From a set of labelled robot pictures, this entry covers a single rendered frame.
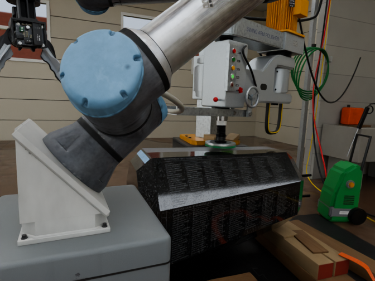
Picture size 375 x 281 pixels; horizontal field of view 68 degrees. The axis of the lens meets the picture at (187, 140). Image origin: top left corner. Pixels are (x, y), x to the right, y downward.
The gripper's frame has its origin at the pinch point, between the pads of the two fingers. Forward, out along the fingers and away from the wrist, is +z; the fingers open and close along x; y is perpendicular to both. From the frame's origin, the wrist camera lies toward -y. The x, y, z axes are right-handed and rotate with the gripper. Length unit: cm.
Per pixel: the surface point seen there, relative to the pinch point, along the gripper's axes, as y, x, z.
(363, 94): -109, 482, 0
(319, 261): 5, 146, 103
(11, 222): 8.5, -7.4, 32.3
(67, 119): -671, 171, 54
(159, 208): -37, 59, 60
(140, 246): 32.2, 13.2, 34.7
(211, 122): -116, 166, 27
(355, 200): -28, 274, 103
